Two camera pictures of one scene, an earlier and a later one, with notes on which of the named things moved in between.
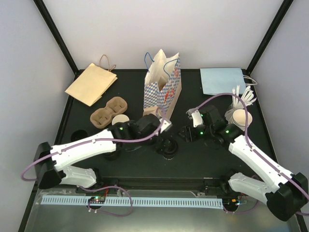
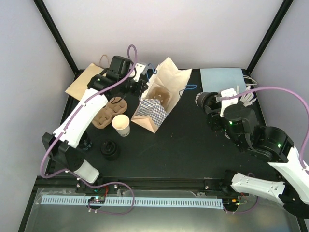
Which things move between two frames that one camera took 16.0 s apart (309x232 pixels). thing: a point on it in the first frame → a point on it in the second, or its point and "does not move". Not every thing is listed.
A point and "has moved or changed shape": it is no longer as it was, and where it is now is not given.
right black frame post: [276, 21] does not move
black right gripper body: [194, 137] → [212, 117]
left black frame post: [53, 30] does not move
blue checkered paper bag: [162, 86] has moved or changed shape
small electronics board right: [231, 203] does not move
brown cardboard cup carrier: [101, 117] does not move
